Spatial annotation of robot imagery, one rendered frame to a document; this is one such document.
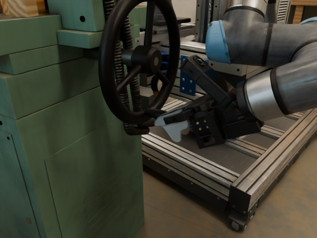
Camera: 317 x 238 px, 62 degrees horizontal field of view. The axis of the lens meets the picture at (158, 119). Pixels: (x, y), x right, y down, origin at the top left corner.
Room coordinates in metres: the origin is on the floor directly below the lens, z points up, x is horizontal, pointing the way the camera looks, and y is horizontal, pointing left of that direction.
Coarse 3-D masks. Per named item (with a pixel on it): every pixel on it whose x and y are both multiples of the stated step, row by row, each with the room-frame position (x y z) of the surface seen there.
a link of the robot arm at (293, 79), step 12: (312, 48) 0.39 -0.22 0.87; (300, 60) 0.37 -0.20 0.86; (312, 60) 0.35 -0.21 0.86; (276, 72) 0.38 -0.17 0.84; (288, 72) 0.36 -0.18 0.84; (300, 72) 0.35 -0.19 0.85; (312, 72) 0.34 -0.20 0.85; (276, 84) 0.36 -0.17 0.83; (288, 84) 0.35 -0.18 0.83; (300, 84) 0.34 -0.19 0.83; (312, 84) 0.33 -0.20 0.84; (276, 96) 0.36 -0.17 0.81; (288, 96) 0.35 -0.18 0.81; (300, 96) 0.34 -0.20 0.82; (312, 96) 0.33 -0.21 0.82; (288, 108) 0.35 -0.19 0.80; (300, 108) 0.35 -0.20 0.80; (312, 108) 0.35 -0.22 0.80
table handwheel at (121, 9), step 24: (120, 0) 0.51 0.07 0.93; (144, 0) 0.56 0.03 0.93; (168, 0) 0.63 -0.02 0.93; (120, 24) 0.48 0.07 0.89; (168, 24) 0.66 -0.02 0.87; (96, 48) 0.64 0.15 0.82; (144, 48) 0.56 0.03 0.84; (144, 72) 0.55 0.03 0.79; (168, 72) 0.67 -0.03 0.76; (168, 96) 0.64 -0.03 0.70; (144, 120) 0.54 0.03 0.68
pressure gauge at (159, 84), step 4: (156, 76) 0.85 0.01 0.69; (152, 80) 0.85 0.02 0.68; (156, 80) 0.84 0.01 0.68; (152, 84) 0.84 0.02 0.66; (156, 84) 0.83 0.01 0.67; (160, 84) 0.85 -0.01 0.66; (152, 88) 0.84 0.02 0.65; (156, 88) 0.83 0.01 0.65; (160, 88) 0.85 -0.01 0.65; (156, 92) 0.86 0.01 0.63; (156, 96) 0.86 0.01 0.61
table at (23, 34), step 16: (0, 16) 0.57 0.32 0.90; (48, 16) 0.58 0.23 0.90; (144, 16) 0.88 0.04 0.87; (0, 32) 0.49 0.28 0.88; (16, 32) 0.52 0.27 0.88; (32, 32) 0.54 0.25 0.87; (48, 32) 0.58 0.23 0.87; (64, 32) 0.58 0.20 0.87; (80, 32) 0.56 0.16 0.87; (96, 32) 0.57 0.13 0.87; (0, 48) 0.49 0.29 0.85; (16, 48) 0.51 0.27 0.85; (32, 48) 0.54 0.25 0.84
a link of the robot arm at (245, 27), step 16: (240, 0) 0.51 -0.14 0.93; (256, 0) 0.50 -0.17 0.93; (224, 16) 0.52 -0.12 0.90; (240, 16) 0.49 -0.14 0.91; (256, 16) 0.49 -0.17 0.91; (208, 32) 0.49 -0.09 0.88; (224, 32) 0.48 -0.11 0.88; (240, 32) 0.47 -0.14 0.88; (256, 32) 0.46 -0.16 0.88; (208, 48) 0.49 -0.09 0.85; (224, 48) 0.47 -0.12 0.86; (240, 48) 0.46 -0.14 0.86; (256, 48) 0.45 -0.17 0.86; (240, 64) 0.49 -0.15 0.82; (256, 64) 0.47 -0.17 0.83
